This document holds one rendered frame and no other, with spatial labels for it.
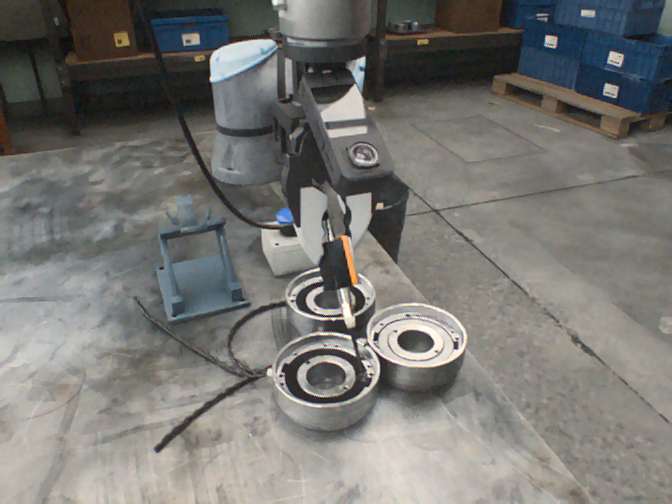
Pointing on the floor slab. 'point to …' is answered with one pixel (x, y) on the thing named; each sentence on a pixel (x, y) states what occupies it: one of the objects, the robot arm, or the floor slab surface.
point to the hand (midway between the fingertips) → (335, 253)
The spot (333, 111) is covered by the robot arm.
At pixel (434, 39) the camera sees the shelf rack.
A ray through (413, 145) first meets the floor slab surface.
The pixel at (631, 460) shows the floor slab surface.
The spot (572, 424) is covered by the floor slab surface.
